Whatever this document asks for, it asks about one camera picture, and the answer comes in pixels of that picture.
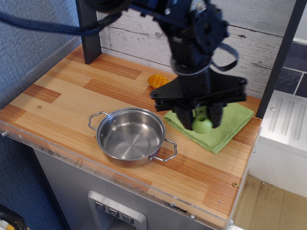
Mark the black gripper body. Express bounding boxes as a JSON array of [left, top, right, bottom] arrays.
[[150, 69, 247, 112]]

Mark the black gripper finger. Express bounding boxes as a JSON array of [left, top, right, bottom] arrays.
[[172, 106, 194, 130], [207, 104, 223, 128]]

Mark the green spatula with grey blade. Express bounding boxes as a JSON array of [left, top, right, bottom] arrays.
[[192, 106, 213, 134]]

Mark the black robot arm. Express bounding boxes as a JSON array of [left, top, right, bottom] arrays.
[[86, 0, 247, 130]]

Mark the silver steel pot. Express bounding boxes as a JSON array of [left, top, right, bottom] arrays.
[[88, 108, 177, 168]]

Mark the green folded cloth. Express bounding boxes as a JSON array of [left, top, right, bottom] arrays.
[[164, 103, 254, 154]]

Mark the orange plush croissant toy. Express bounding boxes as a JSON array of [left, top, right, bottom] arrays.
[[147, 74, 170, 89]]

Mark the white ribbed appliance top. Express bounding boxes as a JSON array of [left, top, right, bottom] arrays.
[[260, 90, 307, 151]]

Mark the silver dispenser button panel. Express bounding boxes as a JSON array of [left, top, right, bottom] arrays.
[[88, 190, 147, 230]]

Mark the yellow black object bottom left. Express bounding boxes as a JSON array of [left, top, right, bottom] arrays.
[[0, 210, 27, 230]]

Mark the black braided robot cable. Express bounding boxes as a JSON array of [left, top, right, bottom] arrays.
[[0, 9, 122, 38]]

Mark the dark grey left post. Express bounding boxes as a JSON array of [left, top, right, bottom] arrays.
[[75, 0, 102, 64]]

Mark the dark grey post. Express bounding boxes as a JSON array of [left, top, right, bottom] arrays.
[[256, 0, 307, 119], [75, 0, 102, 64]]

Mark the dark grey right post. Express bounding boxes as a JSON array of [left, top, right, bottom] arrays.
[[256, 0, 307, 119]]

